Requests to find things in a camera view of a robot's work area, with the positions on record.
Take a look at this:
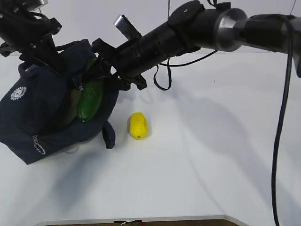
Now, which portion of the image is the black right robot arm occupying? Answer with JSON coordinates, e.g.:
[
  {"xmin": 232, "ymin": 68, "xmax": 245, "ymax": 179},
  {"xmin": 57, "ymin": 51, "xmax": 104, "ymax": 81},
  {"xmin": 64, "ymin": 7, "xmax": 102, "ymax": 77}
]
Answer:
[{"xmin": 82, "ymin": 0, "xmax": 301, "ymax": 90}]

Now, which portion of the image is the dark green cucumber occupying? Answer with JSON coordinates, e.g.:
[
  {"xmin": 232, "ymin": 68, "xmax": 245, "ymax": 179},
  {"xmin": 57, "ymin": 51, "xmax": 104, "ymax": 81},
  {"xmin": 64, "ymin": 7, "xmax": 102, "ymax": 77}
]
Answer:
[{"xmin": 77, "ymin": 58, "xmax": 105, "ymax": 122}]

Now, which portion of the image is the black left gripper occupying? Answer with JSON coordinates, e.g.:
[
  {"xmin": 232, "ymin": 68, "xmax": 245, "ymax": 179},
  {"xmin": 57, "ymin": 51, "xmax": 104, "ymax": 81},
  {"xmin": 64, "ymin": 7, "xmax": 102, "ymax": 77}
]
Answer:
[{"xmin": 0, "ymin": 0, "xmax": 63, "ymax": 73}]

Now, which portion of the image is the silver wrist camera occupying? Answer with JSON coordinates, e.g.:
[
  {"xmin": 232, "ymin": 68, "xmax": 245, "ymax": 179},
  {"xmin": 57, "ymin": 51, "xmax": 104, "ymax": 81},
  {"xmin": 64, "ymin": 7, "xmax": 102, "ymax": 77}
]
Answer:
[
  {"xmin": 114, "ymin": 15, "xmax": 142, "ymax": 40},
  {"xmin": 22, "ymin": 0, "xmax": 48, "ymax": 11}
]

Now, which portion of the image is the silver zipper pull ring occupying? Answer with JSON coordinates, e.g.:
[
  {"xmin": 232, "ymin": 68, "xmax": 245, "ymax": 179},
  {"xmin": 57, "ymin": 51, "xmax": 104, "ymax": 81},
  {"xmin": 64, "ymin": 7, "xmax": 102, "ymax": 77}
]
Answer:
[{"xmin": 32, "ymin": 135, "xmax": 46, "ymax": 155}]

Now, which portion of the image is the yellow lemon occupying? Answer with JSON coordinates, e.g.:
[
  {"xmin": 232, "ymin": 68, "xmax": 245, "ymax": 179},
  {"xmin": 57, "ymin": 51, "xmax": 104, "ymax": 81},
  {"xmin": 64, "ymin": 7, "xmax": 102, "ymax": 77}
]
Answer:
[{"xmin": 128, "ymin": 113, "xmax": 148, "ymax": 140}]

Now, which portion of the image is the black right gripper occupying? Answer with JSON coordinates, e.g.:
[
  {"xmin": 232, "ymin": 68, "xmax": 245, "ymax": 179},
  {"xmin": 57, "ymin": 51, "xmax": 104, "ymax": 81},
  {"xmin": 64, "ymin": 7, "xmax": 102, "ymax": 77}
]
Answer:
[{"xmin": 79, "ymin": 39, "xmax": 146, "ymax": 91}]

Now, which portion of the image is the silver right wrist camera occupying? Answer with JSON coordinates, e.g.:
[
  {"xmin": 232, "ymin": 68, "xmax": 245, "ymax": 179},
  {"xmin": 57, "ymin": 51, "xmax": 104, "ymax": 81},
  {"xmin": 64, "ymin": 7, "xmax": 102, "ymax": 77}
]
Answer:
[{"xmin": 114, "ymin": 15, "xmax": 142, "ymax": 40}]

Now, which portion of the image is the navy blue lunch bag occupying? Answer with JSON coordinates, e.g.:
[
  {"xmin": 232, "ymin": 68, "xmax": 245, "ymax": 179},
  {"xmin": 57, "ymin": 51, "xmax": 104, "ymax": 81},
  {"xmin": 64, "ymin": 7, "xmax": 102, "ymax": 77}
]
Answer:
[{"xmin": 0, "ymin": 40, "xmax": 119, "ymax": 164}]

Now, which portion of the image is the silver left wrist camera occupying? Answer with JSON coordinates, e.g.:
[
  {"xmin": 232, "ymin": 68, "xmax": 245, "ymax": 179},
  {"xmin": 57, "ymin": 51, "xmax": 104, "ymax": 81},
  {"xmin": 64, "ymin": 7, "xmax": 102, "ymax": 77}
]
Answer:
[{"xmin": 22, "ymin": 0, "xmax": 48, "ymax": 11}]

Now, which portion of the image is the green lid glass container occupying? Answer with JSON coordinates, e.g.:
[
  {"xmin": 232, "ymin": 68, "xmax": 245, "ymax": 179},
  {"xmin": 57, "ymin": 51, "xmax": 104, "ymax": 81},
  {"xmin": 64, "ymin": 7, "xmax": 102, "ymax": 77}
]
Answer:
[{"xmin": 53, "ymin": 89, "xmax": 82, "ymax": 130}]

